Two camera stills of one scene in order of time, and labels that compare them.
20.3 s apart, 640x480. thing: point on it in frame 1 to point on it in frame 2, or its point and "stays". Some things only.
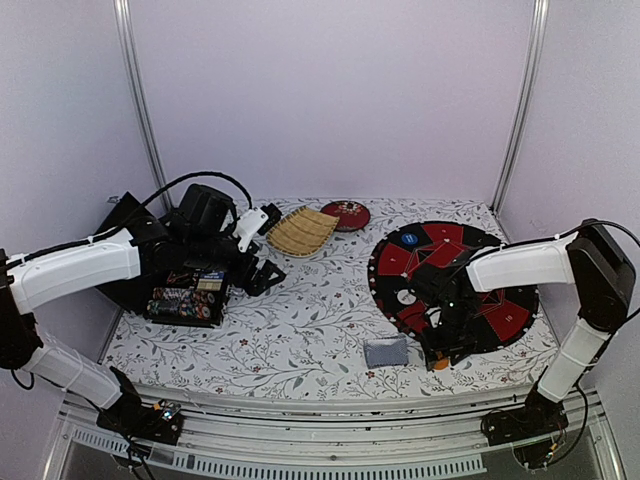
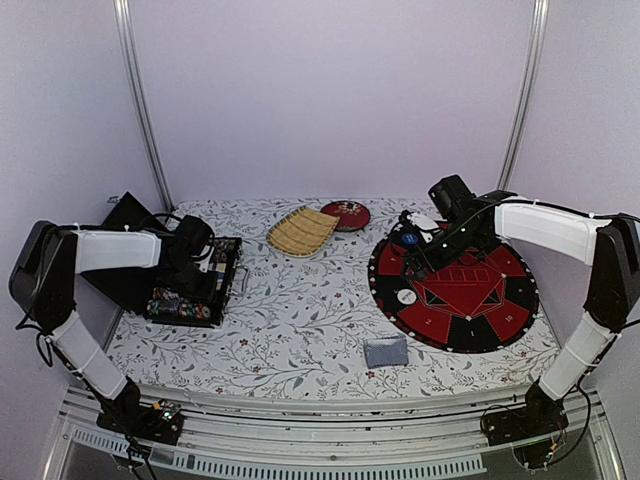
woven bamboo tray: (303, 233) stays
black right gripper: (431, 345) to (432, 262)
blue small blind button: (409, 238) stays
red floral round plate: (353, 215) stays
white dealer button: (405, 297) stays
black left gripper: (259, 283) to (208, 292)
